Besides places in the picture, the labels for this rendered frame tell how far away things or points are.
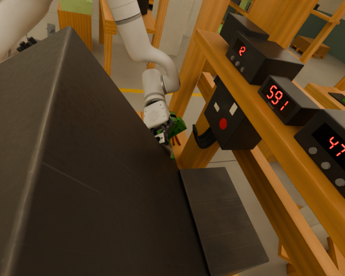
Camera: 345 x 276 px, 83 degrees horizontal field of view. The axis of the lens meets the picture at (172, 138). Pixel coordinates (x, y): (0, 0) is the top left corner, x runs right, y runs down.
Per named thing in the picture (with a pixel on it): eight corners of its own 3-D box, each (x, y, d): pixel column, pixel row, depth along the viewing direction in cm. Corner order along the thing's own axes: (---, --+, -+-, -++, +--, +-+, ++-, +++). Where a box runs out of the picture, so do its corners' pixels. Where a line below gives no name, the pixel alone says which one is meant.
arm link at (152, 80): (168, 102, 82) (148, 107, 83) (165, 78, 88) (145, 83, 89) (164, 90, 75) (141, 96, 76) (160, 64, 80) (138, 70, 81)
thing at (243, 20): (237, 55, 58) (250, 30, 53) (218, 34, 67) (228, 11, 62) (256, 58, 60) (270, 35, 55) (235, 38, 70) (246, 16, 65)
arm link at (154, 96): (139, 99, 77) (139, 105, 76) (158, 90, 74) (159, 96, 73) (150, 108, 84) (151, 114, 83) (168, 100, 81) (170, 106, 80)
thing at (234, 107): (220, 150, 59) (246, 113, 49) (201, 113, 70) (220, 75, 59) (253, 150, 63) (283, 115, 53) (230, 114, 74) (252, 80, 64)
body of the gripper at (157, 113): (139, 104, 77) (141, 129, 72) (161, 93, 73) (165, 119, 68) (149, 112, 83) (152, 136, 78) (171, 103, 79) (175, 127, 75)
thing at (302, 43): (303, 56, 731) (312, 44, 701) (288, 46, 779) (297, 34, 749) (322, 59, 781) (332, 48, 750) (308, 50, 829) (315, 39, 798)
